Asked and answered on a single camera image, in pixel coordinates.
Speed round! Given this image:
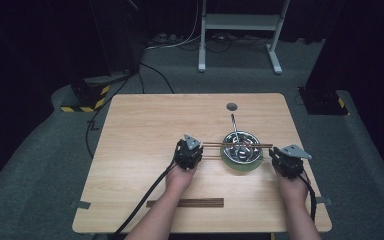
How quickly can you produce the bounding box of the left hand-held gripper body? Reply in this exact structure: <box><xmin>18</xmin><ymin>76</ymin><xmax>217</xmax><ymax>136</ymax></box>
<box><xmin>174</xmin><ymin>134</ymin><xmax>205</xmax><ymax>171</ymax></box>

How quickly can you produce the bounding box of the shiny metal bowl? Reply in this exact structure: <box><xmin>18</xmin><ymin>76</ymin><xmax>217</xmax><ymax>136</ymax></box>
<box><xmin>221</xmin><ymin>130</ymin><xmax>265</xmax><ymax>165</ymax></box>

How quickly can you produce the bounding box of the black base with yellow stripes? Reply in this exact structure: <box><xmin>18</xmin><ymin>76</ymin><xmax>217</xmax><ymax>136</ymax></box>
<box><xmin>297</xmin><ymin>86</ymin><xmax>350</xmax><ymax>116</ymax></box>
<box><xmin>60</xmin><ymin>77</ymin><xmax>111</xmax><ymax>114</ymax></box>

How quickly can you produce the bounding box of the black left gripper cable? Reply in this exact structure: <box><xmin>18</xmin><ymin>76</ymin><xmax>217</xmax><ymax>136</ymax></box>
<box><xmin>110</xmin><ymin>161</ymin><xmax>178</xmax><ymax>240</ymax></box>

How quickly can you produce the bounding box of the grey tape piece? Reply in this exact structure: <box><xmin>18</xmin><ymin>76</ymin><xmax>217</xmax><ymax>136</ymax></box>
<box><xmin>315</xmin><ymin>196</ymin><xmax>334</xmax><ymax>206</ymax></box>
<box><xmin>70</xmin><ymin>200</ymin><xmax>92</xmax><ymax>211</ymax></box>

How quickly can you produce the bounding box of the white floor cable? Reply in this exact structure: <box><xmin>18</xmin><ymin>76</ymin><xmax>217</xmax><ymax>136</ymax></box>
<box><xmin>144</xmin><ymin>0</ymin><xmax>203</xmax><ymax>51</ymax></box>

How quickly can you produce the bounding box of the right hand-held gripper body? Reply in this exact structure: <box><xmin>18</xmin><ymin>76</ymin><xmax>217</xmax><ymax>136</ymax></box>
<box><xmin>273</xmin><ymin>144</ymin><xmax>313</xmax><ymax>180</ymax></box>

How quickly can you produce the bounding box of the person's left hand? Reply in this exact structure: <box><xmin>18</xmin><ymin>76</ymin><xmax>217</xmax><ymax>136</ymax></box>
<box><xmin>165</xmin><ymin>164</ymin><xmax>198</xmax><ymax>195</ymax></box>

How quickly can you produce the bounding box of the black floor cable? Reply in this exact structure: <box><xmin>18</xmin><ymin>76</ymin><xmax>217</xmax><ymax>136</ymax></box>
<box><xmin>138</xmin><ymin>62</ymin><xmax>175</xmax><ymax>95</ymax></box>
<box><xmin>85</xmin><ymin>68</ymin><xmax>138</xmax><ymax>160</ymax></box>

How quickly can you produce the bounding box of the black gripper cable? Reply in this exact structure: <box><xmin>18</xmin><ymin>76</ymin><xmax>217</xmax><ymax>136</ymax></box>
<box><xmin>110</xmin><ymin>161</ymin><xmax>178</xmax><ymax>240</ymax></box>
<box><xmin>298</xmin><ymin>173</ymin><xmax>317</xmax><ymax>223</ymax></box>

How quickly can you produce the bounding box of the metal spoon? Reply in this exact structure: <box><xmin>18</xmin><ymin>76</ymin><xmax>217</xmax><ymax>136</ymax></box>
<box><xmin>230</xmin><ymin>113</ymin><xmax>242</xmax><ymax>143</ymax></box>

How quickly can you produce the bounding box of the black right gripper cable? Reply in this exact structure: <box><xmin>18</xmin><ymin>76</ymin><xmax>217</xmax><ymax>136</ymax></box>
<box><xmin>298</xmin><ymin>173</ymin><xmax>317</xmax><ymax>223</ymax></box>

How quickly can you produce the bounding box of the white metal stand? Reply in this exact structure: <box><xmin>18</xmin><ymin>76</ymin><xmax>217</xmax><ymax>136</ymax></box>
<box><xmin>197</xmin><ymin>0</ymin><xmax>291</xmax><ymax>75</ymax></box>

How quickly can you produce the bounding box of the dark brown wooden strip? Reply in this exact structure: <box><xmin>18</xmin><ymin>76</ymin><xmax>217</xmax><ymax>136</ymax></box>
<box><xmin>145</xmin><ymin>197</ymin><xmax>225</xmax><ymax>209</ymax></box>

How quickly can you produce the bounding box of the green round plate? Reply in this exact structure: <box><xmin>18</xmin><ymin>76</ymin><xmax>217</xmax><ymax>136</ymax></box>
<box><xmin>219</xmin><ymin>154</ymin><xmax>265</xmax><ymax>173</ymax></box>

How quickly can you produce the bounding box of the person's right hand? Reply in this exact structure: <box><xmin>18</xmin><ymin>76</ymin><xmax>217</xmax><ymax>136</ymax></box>
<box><xmin>274</xmin><ymin>167</ymin><xmax>310</xmax><ymax>207</ymax></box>

